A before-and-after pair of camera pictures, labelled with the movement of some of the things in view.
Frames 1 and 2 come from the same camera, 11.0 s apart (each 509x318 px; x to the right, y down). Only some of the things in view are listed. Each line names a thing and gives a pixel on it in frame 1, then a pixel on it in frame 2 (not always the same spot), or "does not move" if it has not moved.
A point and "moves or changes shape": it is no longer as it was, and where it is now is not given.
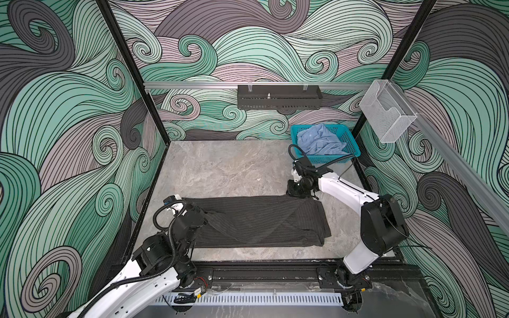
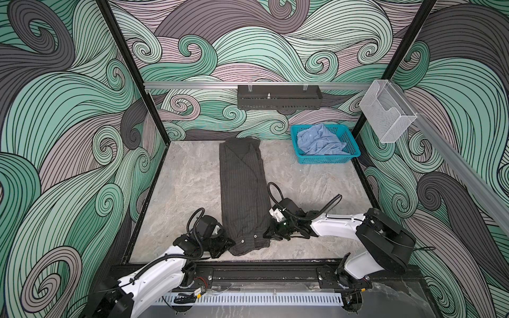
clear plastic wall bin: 387,111 does not move
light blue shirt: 317,140 does not move
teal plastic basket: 323,143 does not move
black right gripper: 291,191 → 272,232
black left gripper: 197,210 → 225,243
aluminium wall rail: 205,85 does not move
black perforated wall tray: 279,97 does not move
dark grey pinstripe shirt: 261,221 moves or changes shape
